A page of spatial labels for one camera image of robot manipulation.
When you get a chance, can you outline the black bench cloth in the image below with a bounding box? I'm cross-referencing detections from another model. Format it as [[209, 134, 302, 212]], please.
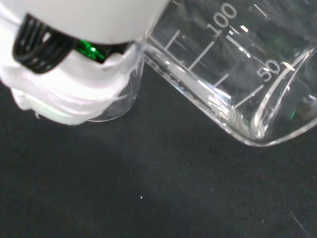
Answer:
[[0, 0, 317, 238]]

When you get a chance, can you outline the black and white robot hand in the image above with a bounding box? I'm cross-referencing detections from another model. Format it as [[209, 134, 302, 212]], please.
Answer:
[[0, 0, 172, 126]]

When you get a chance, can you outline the clear 200 ml glass beaker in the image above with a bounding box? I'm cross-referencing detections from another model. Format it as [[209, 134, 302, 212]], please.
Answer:
[[86, 42, 146, 122]]

